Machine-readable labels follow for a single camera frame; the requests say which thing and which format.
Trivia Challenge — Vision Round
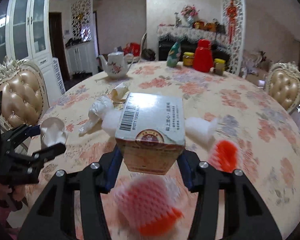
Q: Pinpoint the red foam fruit net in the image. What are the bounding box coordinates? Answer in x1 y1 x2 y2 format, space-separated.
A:
208 140 239 173

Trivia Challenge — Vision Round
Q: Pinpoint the pink foam fruit net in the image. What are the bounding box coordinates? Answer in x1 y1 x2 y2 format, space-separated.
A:
114 174 183 237

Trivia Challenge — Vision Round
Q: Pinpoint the cardboard tea box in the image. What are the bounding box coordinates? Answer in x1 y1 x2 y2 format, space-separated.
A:
115 93 186 175

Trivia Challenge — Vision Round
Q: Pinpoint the white tissue wad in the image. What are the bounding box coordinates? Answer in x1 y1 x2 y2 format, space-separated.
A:
40 117 68 149

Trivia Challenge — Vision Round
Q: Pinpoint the person's left hand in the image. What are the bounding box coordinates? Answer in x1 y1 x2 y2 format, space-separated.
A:
0 183 25 212

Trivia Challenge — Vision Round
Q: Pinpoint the gold tufted chair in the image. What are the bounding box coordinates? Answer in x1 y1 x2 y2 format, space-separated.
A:
0 57 49 132
264 62 300 114

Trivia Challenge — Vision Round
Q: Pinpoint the crumpled white plastic wrap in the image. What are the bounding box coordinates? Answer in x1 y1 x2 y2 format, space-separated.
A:
79 95 114 136

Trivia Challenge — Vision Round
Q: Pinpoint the crumpled cream paper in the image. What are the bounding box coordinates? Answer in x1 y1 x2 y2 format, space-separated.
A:
110 82 129 103

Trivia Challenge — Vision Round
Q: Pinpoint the floral tablecloth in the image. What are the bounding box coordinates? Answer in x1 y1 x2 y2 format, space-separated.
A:
26 62 300 239

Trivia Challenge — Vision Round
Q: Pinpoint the white display cabinet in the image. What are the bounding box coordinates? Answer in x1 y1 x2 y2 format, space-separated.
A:
0 0 61 102

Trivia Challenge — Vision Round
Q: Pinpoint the white floral teapot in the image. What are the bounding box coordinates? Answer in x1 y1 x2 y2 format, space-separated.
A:
99 48 134 79

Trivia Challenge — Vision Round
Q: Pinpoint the yellow lid jar right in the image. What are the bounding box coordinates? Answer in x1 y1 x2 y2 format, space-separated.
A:
213 59 226 76

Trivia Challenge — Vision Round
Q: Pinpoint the yellow lid jar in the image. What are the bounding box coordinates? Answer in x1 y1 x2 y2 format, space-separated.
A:
213 59 226 76
183 52 194 67

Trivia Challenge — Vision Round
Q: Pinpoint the red thermos jug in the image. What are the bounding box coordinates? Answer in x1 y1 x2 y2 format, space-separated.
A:
193 39 213 73

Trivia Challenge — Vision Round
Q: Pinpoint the yellow lid jar left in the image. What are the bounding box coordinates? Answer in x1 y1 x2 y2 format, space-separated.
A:
183 52 194 67

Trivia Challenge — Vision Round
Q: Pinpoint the black piano with lace cover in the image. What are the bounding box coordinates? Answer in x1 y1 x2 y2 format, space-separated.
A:
157 25 231 61

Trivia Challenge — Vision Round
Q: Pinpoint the red chinese knot ornament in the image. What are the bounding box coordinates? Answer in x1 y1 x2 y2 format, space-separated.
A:
226 0 237 44

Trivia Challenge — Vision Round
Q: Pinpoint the flower vase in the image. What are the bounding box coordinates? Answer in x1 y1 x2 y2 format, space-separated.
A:
181 5 199 28

